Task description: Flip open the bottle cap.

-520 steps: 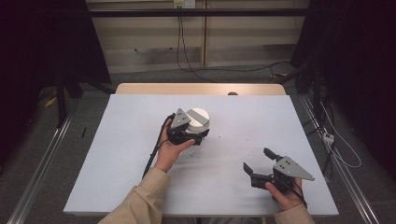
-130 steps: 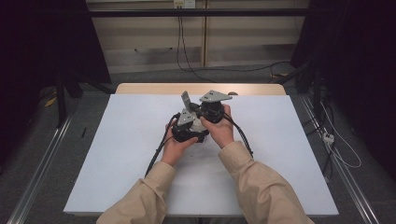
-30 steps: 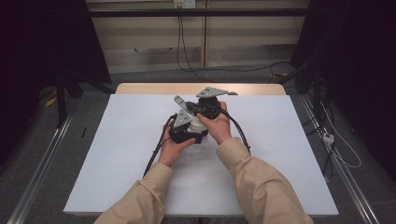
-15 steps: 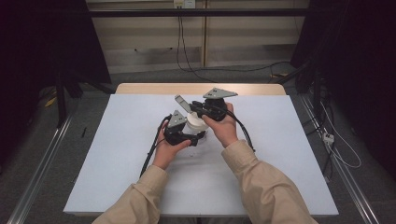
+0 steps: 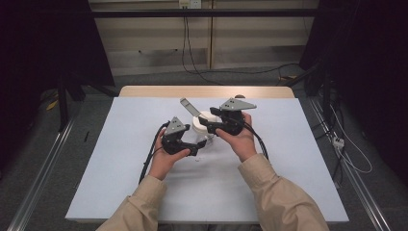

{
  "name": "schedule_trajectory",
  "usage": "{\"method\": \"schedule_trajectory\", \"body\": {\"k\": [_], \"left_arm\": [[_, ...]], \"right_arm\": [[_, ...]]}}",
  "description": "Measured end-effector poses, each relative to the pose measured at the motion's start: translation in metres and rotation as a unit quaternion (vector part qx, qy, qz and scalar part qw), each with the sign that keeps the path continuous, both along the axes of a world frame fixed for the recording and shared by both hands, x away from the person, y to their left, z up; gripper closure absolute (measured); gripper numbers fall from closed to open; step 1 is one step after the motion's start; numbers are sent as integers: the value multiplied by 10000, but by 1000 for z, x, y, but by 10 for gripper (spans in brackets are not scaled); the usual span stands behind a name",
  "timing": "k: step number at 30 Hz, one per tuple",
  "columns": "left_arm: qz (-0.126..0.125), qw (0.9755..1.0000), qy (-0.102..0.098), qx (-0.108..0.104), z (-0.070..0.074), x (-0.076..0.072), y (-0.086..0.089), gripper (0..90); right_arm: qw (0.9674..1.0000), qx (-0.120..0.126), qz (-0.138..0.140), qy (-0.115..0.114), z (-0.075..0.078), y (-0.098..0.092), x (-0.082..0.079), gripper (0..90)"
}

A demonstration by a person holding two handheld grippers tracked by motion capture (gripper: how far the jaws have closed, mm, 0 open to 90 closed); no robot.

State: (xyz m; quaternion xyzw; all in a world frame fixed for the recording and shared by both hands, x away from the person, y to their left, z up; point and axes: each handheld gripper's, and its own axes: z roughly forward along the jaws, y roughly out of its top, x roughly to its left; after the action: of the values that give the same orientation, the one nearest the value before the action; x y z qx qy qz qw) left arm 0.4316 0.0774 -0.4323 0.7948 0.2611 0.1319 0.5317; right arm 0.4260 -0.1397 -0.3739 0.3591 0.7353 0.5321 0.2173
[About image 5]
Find black hanging cable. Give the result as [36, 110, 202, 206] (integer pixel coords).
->
[181, 15, 225, 87]

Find black floor cable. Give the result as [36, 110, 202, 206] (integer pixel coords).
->
[186, 15, 301, 76]

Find clear glass jar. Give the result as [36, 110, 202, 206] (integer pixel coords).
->
[195, 130, 216, 146]

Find black curtain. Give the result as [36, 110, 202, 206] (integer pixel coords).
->
[0, 0, 115, 181]
[299, 0, 408, 187]

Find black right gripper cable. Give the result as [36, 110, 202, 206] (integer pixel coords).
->
[239, 119, 270, 161]

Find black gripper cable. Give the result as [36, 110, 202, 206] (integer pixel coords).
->
[138, 120, 171, 185]
[239, 119, 270, 161]

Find metal floor rail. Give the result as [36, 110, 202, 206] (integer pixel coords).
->
[308, 98, 392, 231]
[7, 117, 77, 231]

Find white wall socket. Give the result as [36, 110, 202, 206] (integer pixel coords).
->
[178, 0, 203, 10]

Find yellow floor tape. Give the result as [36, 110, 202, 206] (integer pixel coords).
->
[45, 99, 60, 112]

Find wooden table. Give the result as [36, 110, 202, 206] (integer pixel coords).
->
[118, 85, 295, 99]

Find black horizontal bar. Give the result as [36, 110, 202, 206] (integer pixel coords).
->
[90, 9, 319, 18]

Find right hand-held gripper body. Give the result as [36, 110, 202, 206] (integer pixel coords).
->
[206, 97, 258, 136]

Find white cable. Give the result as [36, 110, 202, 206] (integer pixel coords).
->
[329, 105, 373, 175]

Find black metal stand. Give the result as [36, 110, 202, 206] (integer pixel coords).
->
[321, 68, 333, 127]
[57, 75, 71, 133]

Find pale grey table mat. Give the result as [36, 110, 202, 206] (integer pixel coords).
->
[64, 96, 350, 224]

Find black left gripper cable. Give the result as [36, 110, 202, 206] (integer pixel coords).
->
[138, 120, 171, 185]

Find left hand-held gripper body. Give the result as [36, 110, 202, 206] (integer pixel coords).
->
[161, 115, 200, 157]

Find person's right hand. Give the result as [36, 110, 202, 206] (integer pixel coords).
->
[215, 112, 258, 163]

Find white power strip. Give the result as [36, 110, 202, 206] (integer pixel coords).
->
[332, 136, 345, 151]

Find person's left hand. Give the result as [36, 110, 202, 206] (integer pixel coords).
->
[147, 129, 191, 181]

